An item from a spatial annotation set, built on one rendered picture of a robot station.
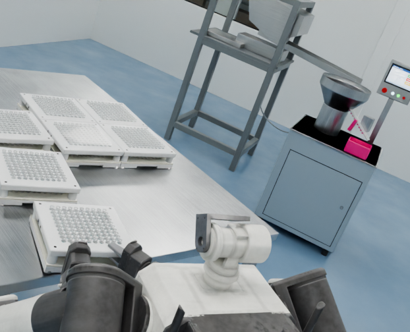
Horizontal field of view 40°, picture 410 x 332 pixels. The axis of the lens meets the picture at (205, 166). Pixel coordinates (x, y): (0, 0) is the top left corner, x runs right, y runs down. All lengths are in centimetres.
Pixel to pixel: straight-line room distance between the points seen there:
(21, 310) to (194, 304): 28
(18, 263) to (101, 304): 72
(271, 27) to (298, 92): 209
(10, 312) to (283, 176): 313
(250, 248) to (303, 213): 308
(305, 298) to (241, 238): 22
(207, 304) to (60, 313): 23
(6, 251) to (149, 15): 580
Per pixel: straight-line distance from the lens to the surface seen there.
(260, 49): 479
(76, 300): 87
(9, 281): 149
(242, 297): 98
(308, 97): 661
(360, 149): 385
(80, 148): 208
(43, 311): 93
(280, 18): 463
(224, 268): 96
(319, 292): 110
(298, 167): 392
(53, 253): 150
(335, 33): 650
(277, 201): 403
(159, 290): 93
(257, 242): 95
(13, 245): 162
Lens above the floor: 178
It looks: 22 degrees down
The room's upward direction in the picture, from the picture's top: 21 degrees clockwise
